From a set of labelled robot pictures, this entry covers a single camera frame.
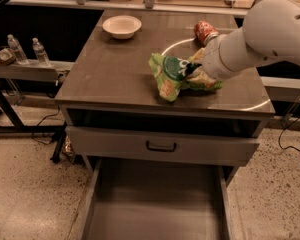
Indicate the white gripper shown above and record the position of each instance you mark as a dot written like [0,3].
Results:
[212,60]

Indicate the green rice chip bag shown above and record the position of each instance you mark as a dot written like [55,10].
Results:
[170,74]

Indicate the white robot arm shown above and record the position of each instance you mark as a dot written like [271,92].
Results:
[270,33]

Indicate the grey drawer cabinet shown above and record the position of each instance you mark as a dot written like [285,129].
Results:
[112,87]

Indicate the top grey drawer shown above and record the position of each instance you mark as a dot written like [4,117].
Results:
[194,149]

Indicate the open middle grey drawer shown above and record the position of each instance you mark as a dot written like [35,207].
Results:
[144,200]

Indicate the orange soda can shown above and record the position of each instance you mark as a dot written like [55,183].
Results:
[205,32]

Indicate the white bowl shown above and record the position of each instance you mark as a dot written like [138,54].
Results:
[122,27]

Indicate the right clear water bottle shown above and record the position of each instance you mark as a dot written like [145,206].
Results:
[40,53]

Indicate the clear water bottle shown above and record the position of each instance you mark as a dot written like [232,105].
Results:
[40,53]
[17,50]

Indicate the left clear water bottle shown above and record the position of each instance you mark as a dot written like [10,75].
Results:
[17,50]

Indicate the small round dish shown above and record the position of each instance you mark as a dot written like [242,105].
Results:
[6,56]

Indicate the grey side table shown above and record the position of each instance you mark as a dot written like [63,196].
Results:
[32,71]

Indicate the grey metal rail frame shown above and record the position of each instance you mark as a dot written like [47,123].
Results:
[123,2]

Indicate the black drawer handle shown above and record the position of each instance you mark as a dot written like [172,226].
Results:
[159,148]

